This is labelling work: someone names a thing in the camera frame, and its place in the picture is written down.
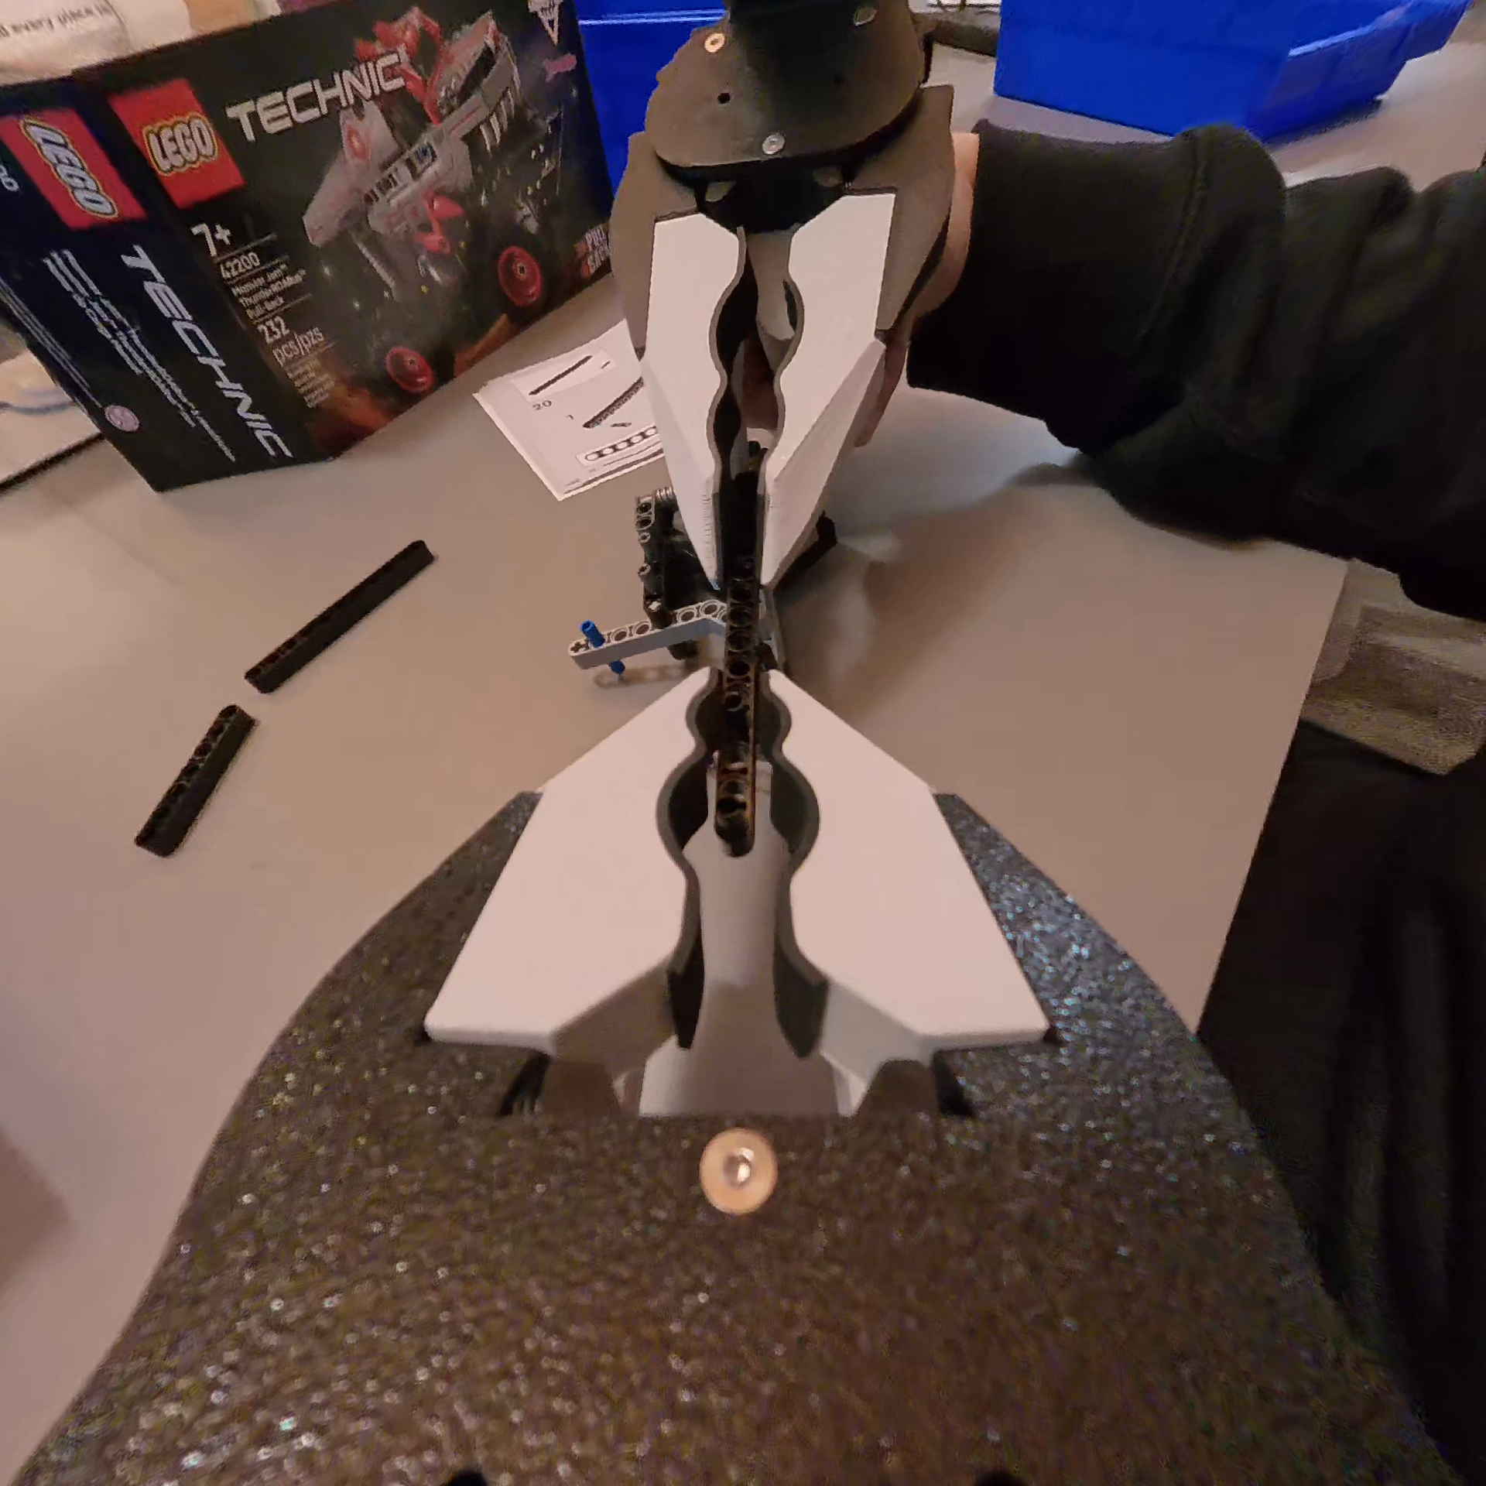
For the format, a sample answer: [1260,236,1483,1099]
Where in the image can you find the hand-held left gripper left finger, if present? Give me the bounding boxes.
[423,673,711,1109]

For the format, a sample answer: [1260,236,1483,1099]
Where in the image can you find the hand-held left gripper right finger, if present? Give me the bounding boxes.
[758,673,1055,1119]

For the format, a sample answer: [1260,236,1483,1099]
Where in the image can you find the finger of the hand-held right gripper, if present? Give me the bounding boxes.
[641,212,747,596]
[758,192,898,585]

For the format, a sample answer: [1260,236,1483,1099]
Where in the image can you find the grey black toy brick chassis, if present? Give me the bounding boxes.
[565,487,838,691]

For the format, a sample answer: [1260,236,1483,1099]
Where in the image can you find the long black pinned brick beam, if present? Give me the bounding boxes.
[709,448,775,863]

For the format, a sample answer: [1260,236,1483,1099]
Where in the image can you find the person's right hand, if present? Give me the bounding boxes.
[857,128,986,453]

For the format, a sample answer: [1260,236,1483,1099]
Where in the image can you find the white instruction booklet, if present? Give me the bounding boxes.
[473,324,670,502]

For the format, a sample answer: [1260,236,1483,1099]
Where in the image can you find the blue divided bin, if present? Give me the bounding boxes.
[575,0,729,226]

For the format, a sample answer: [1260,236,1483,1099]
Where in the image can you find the medium black brick beam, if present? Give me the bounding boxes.
[244,538,436,694]

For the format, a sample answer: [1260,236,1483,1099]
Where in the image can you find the short black brick beam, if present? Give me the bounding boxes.
[135,705,258,863]

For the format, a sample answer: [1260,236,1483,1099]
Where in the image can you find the black toy set box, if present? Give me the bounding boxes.
[0,0,613,492]

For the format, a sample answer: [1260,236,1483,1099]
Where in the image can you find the large blue bin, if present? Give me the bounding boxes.
[996,0,1478,144]

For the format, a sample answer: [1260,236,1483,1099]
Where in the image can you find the person's dark clothed legs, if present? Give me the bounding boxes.
[1195,720,1486,1486]

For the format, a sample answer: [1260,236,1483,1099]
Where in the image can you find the white stand base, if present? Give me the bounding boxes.
[0,313,110,491]

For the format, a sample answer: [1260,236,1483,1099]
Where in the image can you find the instruction poster on board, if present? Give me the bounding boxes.
[0,0,286,89]

